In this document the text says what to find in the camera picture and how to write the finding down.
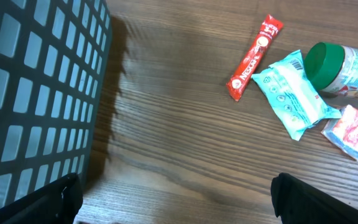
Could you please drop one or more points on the red white small carton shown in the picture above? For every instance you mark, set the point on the red white small carton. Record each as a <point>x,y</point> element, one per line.
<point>343,132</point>

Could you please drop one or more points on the grey plastic shopping basket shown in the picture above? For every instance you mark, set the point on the grey plastic shopping basket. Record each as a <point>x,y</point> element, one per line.
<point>53,57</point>

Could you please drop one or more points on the pale green small packet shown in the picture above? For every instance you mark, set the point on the pale green small packet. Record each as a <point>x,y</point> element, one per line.
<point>292,96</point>

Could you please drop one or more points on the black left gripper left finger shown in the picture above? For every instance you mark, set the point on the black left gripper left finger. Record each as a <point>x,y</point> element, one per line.
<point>57,202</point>

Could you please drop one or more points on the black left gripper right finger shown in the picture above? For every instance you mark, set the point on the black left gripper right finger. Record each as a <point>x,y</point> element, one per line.
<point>296,202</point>

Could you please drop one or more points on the small jar green lid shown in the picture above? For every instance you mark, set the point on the small jar green lid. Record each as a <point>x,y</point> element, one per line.
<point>333,69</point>

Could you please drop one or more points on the red small packet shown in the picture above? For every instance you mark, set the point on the red small packet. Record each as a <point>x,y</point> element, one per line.
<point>241,77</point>

